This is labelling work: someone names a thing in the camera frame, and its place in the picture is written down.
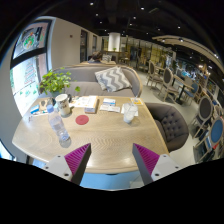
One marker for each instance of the blue and white flat box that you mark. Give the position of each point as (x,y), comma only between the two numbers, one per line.
(109,102)

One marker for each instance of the grey curved sofa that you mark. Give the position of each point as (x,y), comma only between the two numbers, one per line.
(83,81)

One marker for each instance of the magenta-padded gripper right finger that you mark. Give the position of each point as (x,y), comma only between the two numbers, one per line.
(148,160)

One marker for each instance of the white lettered mug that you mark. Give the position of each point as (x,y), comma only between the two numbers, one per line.
(63,105)

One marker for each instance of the group of ceiling spotlights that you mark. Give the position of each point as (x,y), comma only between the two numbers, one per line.
(146,16)

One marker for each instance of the group of oval-backed chairs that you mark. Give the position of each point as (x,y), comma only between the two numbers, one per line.
(168,81)

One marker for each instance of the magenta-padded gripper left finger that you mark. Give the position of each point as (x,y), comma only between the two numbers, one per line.
(75,160)

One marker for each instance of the white printed leaflet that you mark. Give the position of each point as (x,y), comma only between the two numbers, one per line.
(110,108)

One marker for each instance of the grey white chevron cushion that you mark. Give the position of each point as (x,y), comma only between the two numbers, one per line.
(112,79)

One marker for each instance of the dark grey tufted armchair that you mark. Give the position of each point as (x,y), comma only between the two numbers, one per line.
(170,125)

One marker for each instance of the printed white paper sheet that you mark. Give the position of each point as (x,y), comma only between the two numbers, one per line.
(79,101)

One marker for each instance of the person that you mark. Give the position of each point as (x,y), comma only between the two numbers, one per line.
(96,57)

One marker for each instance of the green potted plant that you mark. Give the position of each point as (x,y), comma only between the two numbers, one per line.
(55,82)

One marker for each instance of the framed colourful wall poster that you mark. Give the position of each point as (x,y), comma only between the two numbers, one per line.
(31,39)

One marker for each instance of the bright blue small box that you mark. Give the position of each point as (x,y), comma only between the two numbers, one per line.
(34,109)

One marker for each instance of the clear plastic cup with straw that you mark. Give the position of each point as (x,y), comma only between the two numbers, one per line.
(129,114)

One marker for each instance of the flat round red coaster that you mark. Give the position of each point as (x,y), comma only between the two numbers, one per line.
(82,120)

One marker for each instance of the clear blue-capped water bottle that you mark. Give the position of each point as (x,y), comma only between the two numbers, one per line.
(58,126)

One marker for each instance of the yellow square card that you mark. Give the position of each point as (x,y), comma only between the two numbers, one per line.
(137,101)

